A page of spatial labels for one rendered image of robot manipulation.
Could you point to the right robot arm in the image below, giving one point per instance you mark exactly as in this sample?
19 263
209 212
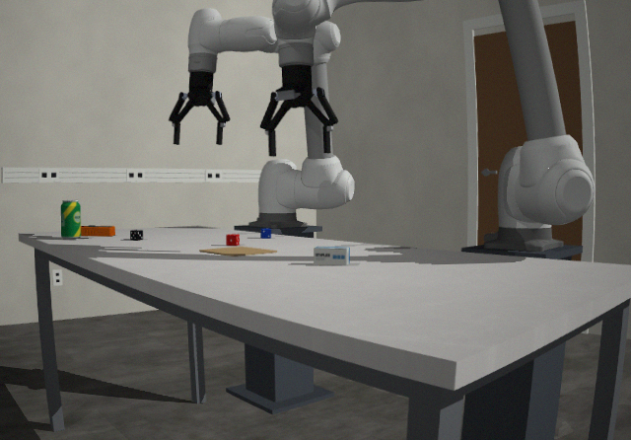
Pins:
322 183

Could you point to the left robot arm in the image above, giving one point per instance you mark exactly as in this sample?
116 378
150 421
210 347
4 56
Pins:
535 182

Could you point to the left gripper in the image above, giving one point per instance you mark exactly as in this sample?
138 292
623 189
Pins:
298 74

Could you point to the green soda can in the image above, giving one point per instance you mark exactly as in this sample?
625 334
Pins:
70 220

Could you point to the tan flat mat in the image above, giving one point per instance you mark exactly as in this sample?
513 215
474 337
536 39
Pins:
234 252

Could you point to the orange multimeter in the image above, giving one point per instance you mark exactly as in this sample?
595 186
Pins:
97 231

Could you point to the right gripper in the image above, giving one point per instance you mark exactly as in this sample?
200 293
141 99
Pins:
200 91

